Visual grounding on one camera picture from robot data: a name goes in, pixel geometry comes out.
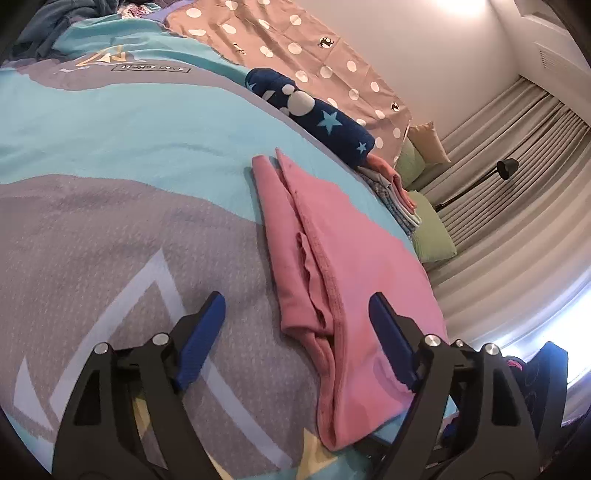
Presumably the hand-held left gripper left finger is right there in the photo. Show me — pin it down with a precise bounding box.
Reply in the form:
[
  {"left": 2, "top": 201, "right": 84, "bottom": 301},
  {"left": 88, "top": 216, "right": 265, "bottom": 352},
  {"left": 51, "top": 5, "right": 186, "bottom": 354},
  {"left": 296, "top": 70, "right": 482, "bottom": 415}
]
[{"left": 52, "top": 291, "right": 227, "bottom": 480}]

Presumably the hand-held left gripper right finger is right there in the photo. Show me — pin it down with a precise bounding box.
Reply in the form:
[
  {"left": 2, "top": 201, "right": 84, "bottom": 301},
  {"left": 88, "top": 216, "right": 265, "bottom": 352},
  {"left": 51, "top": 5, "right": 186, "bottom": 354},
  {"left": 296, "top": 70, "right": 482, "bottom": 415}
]
[{"left": 368, "top": 292, "right": 541, "bottom": 480}]

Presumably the pink long-sleeved garment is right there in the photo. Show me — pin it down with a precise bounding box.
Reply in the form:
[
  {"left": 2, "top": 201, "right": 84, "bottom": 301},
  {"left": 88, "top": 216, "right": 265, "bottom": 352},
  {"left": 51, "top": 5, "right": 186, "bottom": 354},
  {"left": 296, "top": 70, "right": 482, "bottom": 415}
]
[{"left": 252, "top": 148, "right": 462, "bottom": 450}]

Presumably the green ribbed pillow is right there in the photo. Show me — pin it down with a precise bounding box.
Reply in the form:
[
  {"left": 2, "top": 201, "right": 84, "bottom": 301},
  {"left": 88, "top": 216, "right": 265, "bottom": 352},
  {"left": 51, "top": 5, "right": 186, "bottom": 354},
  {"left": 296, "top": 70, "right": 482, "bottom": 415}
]
[
  {"left": 394, "top": 138, "right": 433, "bottom": 191},
  {"left": 409, "top": 191, "right": 458, "bottom": 265}
]

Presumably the grey patterned folded garment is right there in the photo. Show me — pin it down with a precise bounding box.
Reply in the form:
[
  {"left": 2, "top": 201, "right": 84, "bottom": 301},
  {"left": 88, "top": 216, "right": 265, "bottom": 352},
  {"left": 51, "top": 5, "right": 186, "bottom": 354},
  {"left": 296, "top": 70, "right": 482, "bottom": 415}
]
[{"left": 359, "top": 167, "right": 419, "bottom": 237}]

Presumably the person's navy clothing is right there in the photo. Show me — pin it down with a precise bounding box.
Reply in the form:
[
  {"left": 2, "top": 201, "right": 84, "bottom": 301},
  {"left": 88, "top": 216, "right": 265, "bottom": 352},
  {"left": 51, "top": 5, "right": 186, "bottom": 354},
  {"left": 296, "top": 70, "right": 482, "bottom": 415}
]
[{"left": 501, "top": 340, "right": 570, "bottom": 462}]

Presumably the salmon folded garment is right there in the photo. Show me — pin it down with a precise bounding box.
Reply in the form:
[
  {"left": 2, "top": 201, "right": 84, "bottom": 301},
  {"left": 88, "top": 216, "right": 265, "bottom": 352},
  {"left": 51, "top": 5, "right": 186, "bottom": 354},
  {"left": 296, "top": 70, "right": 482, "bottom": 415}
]
[{"left": 367, "top": 154, "right": 416, "bottom": 209}]

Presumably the blue and grey printed bedspread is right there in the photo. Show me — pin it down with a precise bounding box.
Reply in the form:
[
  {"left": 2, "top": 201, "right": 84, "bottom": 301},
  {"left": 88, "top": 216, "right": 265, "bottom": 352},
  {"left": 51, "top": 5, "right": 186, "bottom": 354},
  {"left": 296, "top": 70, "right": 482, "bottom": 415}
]
[{"left": 0, "top": 14, "right": 458, "bottom": 480}]

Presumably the beige pillow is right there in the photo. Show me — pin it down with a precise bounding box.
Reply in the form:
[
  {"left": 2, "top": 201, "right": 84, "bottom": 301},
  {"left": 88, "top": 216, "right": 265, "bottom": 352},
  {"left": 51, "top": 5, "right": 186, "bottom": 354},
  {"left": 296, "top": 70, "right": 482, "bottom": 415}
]
[{"left": 409, "top": 121, "right": 452, "bottom": 165}]

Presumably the black floor lamp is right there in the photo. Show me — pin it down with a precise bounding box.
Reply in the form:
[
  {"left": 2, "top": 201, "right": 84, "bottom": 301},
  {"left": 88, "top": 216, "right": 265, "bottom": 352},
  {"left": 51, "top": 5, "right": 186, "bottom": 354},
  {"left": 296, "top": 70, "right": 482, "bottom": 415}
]
[{"left": 434, "top": 158, "right": 520, "bottom": 213}]

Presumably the navy star print fleece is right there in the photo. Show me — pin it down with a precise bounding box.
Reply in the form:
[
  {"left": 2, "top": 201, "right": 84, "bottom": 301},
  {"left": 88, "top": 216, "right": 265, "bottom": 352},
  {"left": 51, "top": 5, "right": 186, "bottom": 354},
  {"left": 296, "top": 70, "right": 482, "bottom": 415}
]
[{"left": 245, "top": 68, "right": 375, "bottom": 169}]

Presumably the grey pleated curtain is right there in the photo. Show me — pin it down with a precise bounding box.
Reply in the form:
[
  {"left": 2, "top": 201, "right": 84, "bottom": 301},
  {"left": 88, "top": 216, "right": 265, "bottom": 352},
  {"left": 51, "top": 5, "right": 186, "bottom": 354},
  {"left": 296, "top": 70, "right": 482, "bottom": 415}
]
[{"left": 416, "top": 76, "right": 591, "bottom": 356}]

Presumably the pink polka dot sheet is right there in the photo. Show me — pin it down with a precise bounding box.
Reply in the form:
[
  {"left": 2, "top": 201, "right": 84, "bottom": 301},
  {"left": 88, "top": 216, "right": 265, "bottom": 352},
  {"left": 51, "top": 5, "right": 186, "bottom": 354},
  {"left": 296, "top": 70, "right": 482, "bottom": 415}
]
[{"left": 166, "top": 0, "right": 414, "bottom": 163}]

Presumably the floral purple cloth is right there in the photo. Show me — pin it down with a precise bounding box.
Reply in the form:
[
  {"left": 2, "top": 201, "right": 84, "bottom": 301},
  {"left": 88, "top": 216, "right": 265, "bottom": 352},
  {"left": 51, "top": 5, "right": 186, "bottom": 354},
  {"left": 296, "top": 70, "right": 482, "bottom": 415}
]
[{"left": 115, "top": 2, "right": 161, "bottom": 17}]

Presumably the blue-grey fleece blanket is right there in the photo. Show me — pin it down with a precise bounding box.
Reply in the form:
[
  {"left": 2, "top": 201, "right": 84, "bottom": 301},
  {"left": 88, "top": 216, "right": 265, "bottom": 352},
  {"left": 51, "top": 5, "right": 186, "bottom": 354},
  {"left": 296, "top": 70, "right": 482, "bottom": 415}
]
[{"left": 14, "top": 0, "right": 122, "bottom": 62}]

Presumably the white wall vent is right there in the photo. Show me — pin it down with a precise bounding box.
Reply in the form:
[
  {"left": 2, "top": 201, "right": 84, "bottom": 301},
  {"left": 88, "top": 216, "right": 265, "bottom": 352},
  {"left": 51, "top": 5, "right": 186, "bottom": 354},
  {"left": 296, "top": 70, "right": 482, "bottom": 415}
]
[{"left": 536, "top": 41, "right": 591, "bottom": 71}]

